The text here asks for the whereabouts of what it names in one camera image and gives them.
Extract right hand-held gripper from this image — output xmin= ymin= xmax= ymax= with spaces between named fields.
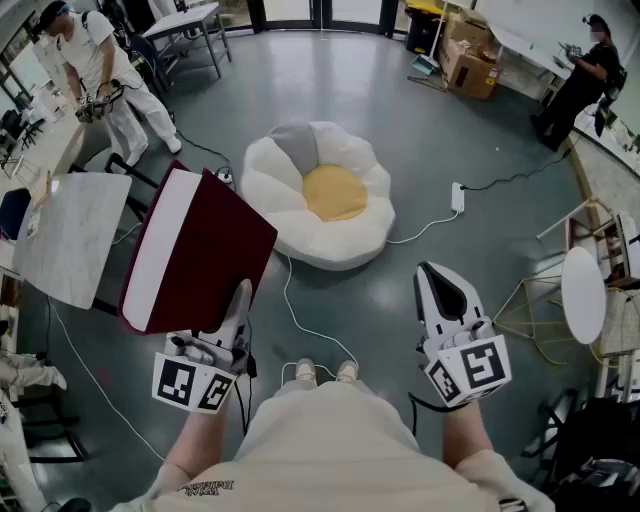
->
xmin=413 ymin=261 xmax=512 ymax=408

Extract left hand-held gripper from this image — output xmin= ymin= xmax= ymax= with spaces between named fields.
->
xmin=152 ymin=279 xmax=259 ymax=415

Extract dark red book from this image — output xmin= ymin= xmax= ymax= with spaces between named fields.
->
xmin=118 ymin=160 xmax=279 ymax=335

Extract fried-egg shaped plush cushion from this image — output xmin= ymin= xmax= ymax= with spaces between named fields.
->
xmin=239 ymin=121 xmax=396 ymax=271

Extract person's right forearm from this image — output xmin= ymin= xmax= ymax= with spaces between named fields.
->
xmin=442 ymin=402 xmax=494 ymax=471

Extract person's left forearm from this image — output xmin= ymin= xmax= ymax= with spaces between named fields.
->
xmin=159 ymin=399 xmax=236 ymax=481

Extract person's left shoe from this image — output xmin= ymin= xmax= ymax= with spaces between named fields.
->
xmin=294 ymin=357 xmax=317 ymax=386

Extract person's grey trousers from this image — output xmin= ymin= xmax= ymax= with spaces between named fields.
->
xmin=272 ymin=375 xmax=371 ymax=396

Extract round white side table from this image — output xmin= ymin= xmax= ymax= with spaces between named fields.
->
xmin=560 ymin=246 xmax=607 ymax=345

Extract wooden chair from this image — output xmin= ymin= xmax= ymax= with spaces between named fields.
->
xmin=536 ymin=196 xmax=640 ymax=281

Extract person's beige shirt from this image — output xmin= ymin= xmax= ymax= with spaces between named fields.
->
xmin=107 ymin=382 xmax=556 ymax=512

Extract white marble table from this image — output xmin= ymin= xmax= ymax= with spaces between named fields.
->
xmin=12 ymin=172 xmax=134 ymax=311

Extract black bag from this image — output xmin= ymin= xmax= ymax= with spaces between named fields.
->
xmin=522 ymin=387 xmax=640 ymax=512

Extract wooden stick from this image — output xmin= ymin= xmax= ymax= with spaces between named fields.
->
xmin=407 ymin=74 xmax=449 ymax=94

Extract grey chair with black legs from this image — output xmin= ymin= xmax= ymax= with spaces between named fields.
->
xmin=67 ymin=124 xmax=166 ymax=191

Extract large cardboard box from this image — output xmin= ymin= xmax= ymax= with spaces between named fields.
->
xmin=438 ymin=37 xmax=501 ymax=101

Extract dark blue chair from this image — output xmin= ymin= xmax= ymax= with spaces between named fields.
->
xmin=0 ymin=187 xmax=34 ymax=241
xmin=127 ymin=32 xmax=171 ymax=96

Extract long white table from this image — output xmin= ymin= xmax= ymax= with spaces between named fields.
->
xmin=492 ymin=24 xmax=576 ymax=101

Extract open cardboard box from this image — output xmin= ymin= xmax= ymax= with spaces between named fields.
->
xmin=447 ymin=8 xmax=494 ymax=49

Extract black and yellow bin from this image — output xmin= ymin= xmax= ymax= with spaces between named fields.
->
xmin=404 ymin=0 xmax=446 ymax=54

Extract grey metal table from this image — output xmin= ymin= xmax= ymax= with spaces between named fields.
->
xmin=142 ymin=2 xmax=234 ymax=81

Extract white looped floor cable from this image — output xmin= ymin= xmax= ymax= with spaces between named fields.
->
xmin=282 ymin=257 xmax=359 ymax=386

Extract gold wire frame stand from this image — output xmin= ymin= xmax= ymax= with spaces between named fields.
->
xmin=492 ymin=277 xmax=606 ymax=369

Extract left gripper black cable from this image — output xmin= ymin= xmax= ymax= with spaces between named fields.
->
xmin=233 ymin=319 xmax=259 ymax=436

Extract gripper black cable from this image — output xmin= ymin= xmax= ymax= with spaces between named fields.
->
xmin=407 ymin=392 xmax=469 ymax=436
xmin=233 ymin=319 xmax=259 ymax=436

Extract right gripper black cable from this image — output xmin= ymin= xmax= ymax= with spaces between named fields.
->
xmin=407 ymin=392 xmax=469 ymax=436

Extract black floor cable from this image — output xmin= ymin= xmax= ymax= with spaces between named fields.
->
xmin=462 ymin=142 xmax=576 ymax=192
xmin=172 ymin=112 xmax=234 ymax=176

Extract long white floor cable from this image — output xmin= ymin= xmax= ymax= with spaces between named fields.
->
xmin=47 ymin=294 xmax=166 ymax=461

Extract black frame stool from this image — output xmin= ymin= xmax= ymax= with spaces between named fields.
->
xmin=19 ymin=394 xmax=89 ymax=464

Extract white broom handle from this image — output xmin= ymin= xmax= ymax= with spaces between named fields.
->
xmin=424 ymin=0 xmax=449 ymax=59

